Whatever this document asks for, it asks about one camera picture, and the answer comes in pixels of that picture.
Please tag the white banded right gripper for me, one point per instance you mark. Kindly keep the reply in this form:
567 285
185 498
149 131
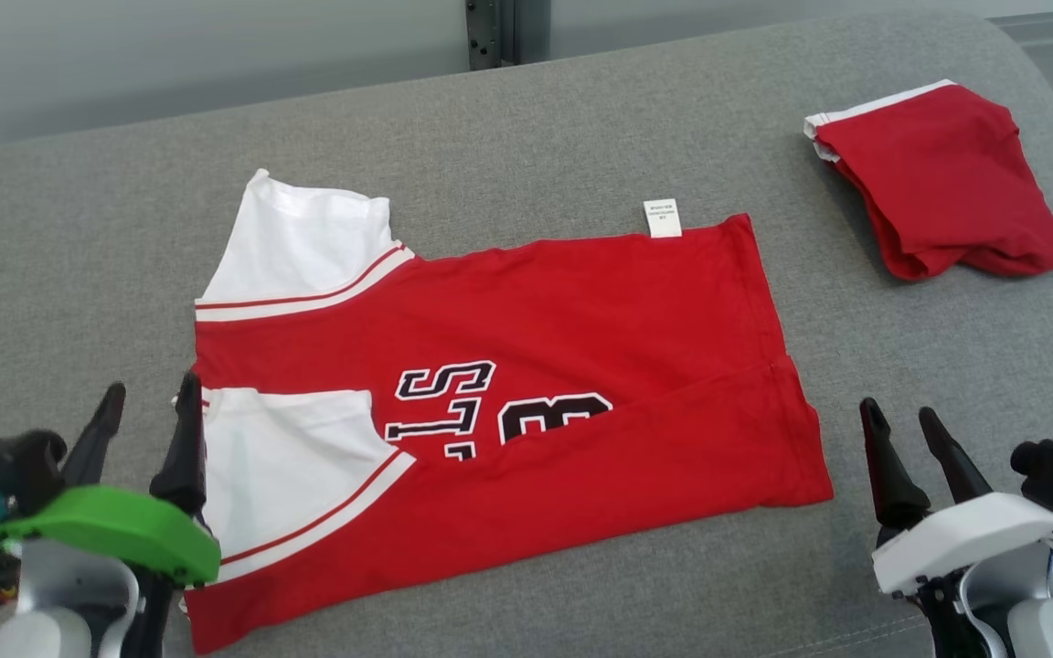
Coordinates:
965 535

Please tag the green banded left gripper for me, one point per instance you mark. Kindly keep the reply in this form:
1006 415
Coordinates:
115 525

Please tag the red shorts with white stripe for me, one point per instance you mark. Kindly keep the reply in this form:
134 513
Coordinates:
938 183

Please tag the red and white jersey shirt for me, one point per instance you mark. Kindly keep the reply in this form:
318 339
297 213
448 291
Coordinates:
581 311

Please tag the grey fabric sofa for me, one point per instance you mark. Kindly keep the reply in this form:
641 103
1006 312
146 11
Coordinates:
79 228

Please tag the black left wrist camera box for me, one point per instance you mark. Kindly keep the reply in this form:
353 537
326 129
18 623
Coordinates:
5 466

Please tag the dark grey post bracket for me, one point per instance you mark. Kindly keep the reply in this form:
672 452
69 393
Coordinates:
483 37

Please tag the grey cylindrical post cap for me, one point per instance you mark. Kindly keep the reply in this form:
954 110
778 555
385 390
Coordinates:
534 27

